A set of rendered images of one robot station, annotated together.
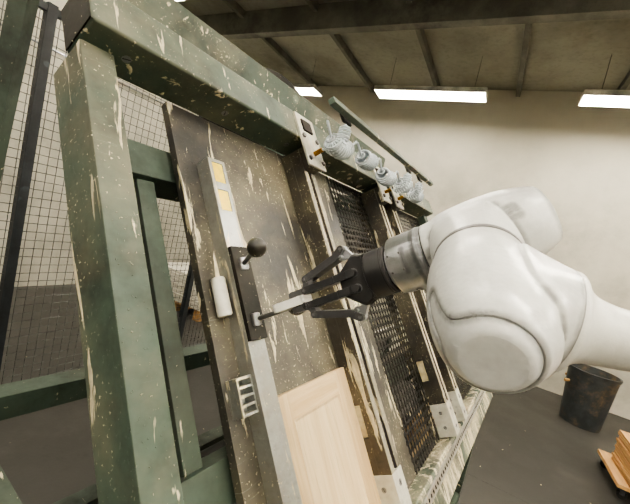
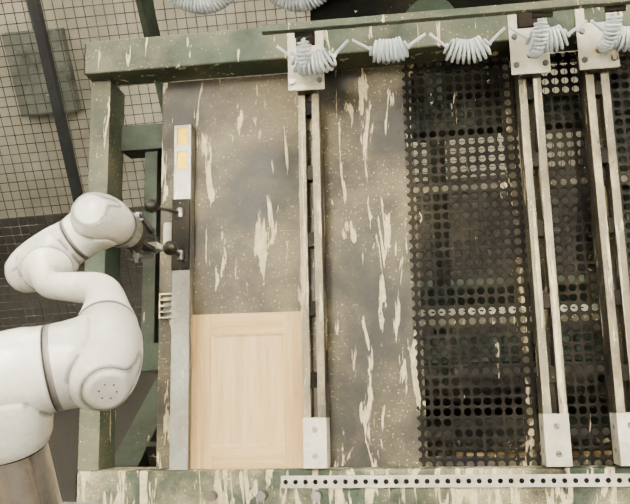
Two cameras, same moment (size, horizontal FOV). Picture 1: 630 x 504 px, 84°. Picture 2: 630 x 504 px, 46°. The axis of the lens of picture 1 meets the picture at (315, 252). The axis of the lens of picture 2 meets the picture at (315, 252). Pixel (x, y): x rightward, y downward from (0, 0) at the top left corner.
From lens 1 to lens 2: 190 cm
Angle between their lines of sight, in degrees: 65
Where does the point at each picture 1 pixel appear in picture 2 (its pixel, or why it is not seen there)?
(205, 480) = (148, 348)
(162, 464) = not seen: hidden behind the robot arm
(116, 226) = not seen: hidden behind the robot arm
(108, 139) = (97, 145)
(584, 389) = not seen: outside the picture
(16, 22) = (145, 25)
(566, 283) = (23, 253)
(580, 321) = (21, 269)
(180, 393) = (147, 296)
